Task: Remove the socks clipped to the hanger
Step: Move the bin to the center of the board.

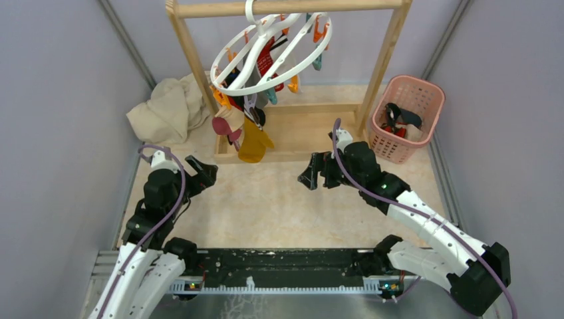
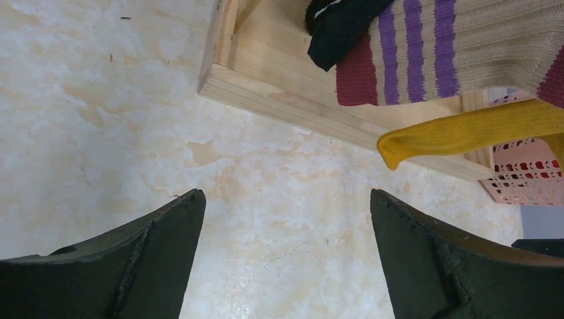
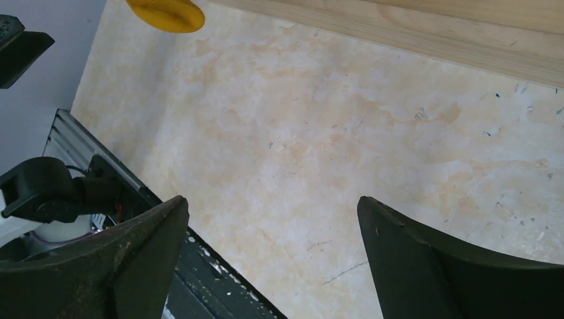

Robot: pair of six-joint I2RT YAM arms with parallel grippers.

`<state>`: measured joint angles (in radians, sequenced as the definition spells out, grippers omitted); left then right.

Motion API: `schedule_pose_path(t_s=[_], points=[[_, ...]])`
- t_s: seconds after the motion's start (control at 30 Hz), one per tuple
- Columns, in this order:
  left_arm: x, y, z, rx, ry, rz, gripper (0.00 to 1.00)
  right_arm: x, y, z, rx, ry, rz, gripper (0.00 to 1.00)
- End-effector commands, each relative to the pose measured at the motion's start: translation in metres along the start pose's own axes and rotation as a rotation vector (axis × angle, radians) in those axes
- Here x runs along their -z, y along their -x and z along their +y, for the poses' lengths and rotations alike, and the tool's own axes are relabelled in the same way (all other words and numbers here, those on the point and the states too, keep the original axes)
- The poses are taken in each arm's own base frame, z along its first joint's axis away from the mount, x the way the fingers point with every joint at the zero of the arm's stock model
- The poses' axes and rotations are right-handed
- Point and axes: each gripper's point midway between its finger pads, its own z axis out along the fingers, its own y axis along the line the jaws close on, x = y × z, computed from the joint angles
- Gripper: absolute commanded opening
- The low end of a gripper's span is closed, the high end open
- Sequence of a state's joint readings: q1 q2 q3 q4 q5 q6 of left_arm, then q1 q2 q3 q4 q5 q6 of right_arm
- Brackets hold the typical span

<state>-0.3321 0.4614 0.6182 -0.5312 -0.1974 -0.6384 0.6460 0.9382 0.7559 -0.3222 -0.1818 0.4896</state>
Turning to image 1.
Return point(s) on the mustard yellow sock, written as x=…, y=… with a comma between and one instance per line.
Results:
x=255, y=143

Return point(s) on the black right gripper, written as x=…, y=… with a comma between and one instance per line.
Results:
x=322, y=161

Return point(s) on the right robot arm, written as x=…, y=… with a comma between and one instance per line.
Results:
x=475, y=274

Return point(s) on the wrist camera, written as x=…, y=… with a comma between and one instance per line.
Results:
x=343, y=138
x=161, y=160

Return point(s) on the beige crumpled cloth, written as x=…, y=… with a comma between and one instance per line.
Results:
x=175, y=107

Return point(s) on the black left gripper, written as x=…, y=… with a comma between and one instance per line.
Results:
x=203, y=179

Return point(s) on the red snowflake sock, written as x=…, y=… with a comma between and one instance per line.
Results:
x=264, y=60

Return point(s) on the white round clip hanger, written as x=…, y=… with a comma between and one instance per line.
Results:
x=270, y=52

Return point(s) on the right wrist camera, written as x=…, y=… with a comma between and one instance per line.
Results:
x=343, y=138

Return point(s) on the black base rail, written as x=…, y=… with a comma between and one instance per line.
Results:
x=289, y=271

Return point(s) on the teal plastic clip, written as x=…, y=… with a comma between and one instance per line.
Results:
x=271, y=95

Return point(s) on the grey sock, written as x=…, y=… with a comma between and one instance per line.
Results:
x=262, y=98

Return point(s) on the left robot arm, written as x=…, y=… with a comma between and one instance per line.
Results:
x=148, y=262

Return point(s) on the black sock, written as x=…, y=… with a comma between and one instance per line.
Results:
x=237, y=100

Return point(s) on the wooden drying rack frame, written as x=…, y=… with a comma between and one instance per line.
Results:
x=295, y=129

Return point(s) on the lilac plastic clip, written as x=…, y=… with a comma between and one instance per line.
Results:
x=249, y=107

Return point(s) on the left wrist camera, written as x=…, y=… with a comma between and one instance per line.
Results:
x=161, y=160

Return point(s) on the orange plastic clip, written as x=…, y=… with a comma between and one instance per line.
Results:
x=220, y=97

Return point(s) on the pink plastic laundry basket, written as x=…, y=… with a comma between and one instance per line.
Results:
x=410, y=93

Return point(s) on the beige maroon striped sock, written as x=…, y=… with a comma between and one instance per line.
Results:
x=228, y=121

